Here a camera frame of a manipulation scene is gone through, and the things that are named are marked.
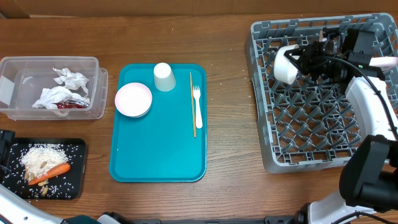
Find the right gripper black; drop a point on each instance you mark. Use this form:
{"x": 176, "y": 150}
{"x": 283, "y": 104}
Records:
{"x": 309, "y": 56}

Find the white small bowl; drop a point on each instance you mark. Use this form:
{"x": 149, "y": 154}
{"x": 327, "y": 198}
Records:
{"x": 284, "y": 70}

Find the rice and food scraps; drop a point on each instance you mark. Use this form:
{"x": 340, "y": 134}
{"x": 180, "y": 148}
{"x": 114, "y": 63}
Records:
{"x": 43, "y": 158}

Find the orange carrot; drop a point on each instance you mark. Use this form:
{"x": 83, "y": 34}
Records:
{"x": 58, "y": 170}

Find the white napkin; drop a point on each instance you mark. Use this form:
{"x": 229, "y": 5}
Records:
{"x": 71, "y": 86}

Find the red snack wrapper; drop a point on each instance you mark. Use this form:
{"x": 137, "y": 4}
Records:
{"x": 72, "y": 104}

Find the grey plastic dishwasher rack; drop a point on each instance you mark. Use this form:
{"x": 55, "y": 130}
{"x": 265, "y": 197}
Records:
{"x": 309, "y": 124}

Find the large pink plate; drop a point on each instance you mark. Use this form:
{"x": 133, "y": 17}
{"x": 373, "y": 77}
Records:
{"x": 385, "y": 63}

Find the pink bowl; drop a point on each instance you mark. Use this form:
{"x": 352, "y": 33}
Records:
{"x": 133, "y": 100}

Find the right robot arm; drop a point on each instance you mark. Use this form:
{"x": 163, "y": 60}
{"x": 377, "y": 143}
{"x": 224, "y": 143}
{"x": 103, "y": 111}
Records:
{"x": 365, "y": 189}

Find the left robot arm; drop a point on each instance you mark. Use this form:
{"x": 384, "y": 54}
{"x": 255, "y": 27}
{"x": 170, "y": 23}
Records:
{"x": 16, "y": 210}

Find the clear plastic bin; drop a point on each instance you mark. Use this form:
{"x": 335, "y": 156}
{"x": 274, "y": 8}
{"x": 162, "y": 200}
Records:
{"x": 24, "y": 78}

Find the black plastic tray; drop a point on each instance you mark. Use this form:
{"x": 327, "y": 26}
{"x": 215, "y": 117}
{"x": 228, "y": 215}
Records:
{"x": 74, "y": 174}

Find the white plastic fork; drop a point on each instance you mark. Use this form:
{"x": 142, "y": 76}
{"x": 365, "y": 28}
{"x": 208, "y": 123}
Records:
{"x": 197, "y": 95}

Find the wooden chopstick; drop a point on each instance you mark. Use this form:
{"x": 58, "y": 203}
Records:
{"x": 193, "y": 107}

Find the white paper cup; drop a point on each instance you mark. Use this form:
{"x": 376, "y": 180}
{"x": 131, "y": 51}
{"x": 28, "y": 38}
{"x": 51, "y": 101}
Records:
{"x": 164, "y": 77}

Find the teal serving tray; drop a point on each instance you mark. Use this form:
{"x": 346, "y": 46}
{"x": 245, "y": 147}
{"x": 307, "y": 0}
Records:
{"x": 160, "y": 146}

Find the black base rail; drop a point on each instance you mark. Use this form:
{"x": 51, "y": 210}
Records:
{"x": 115, "y": 218}

